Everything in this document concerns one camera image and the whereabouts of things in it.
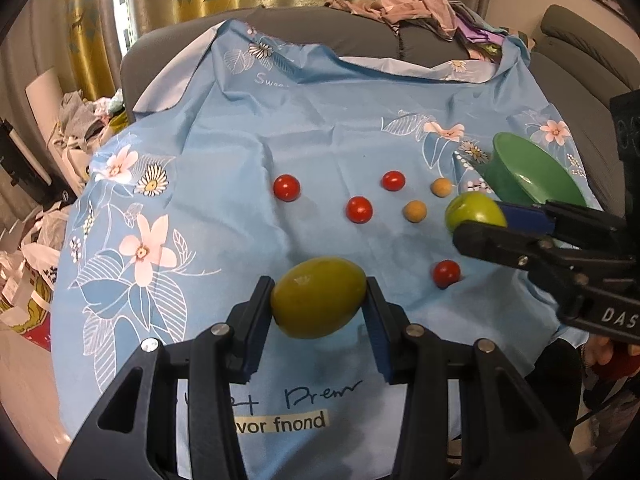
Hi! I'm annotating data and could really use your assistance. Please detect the white board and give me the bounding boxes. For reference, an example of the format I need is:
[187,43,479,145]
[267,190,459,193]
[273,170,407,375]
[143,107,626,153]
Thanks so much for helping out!
[25,67,68,146]

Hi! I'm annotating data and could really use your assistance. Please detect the green bowl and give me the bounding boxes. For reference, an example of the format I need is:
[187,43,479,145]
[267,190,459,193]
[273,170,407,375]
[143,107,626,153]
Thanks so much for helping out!
[481,132,589,211]

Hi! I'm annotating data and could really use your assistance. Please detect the pink garment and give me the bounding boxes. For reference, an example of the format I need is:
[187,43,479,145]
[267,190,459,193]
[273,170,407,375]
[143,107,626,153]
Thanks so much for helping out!
[325,0,458,41]

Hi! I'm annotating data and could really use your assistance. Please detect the grey sofa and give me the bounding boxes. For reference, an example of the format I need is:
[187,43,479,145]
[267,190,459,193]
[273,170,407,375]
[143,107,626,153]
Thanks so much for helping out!
[119,4,640,221]

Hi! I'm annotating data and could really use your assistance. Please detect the person's right hand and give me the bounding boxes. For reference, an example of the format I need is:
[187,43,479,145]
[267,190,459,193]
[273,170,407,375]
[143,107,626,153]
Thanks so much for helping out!
[581,334,640,387]

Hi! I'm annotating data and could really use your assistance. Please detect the green apple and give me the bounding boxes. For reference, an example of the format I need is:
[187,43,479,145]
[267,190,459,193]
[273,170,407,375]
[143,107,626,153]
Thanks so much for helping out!
[445,191,508,235]

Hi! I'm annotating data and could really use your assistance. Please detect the black box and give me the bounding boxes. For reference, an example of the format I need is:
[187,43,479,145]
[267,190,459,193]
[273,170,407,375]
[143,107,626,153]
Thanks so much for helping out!
[0,117,51,196]

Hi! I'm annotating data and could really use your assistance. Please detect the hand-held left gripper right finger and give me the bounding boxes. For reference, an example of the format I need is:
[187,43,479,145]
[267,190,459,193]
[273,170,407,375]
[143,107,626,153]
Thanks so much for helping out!
[363,276,584,480]

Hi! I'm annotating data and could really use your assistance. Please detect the white plastic bags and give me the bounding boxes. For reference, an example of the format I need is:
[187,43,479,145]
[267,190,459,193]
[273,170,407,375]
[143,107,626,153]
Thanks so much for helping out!
[0,200,76,336]

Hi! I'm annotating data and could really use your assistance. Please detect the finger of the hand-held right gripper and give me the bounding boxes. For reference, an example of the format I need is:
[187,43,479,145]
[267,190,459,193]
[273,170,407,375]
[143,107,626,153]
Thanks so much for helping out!
[452,222,581,291]
[497,199,627,249]

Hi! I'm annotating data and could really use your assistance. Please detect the purple garment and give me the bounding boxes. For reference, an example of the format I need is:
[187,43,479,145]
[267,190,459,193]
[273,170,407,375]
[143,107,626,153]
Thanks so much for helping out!
[452,2,526,62]

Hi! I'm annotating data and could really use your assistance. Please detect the pile of grey clothes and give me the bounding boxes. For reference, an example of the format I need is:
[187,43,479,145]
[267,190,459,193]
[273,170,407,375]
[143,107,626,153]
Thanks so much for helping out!
[50,89,126,196]

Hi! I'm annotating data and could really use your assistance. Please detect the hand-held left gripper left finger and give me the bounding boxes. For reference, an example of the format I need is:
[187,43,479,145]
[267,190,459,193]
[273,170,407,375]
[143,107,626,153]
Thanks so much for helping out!
[57,276,275,480]

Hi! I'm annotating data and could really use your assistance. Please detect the blue floral cloth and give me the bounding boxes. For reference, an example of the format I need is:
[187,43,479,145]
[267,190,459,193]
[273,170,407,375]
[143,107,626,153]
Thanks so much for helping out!
[52,19,603,480]

